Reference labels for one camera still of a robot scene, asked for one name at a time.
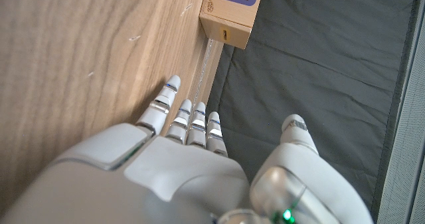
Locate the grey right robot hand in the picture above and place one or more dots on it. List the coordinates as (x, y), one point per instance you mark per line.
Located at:
(166, 177)

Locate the wooden coin slot box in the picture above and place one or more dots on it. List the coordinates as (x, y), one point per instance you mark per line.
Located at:
(229, 11)

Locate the grey perforated panel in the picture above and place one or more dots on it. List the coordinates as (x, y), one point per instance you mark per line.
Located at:
(405, 151)

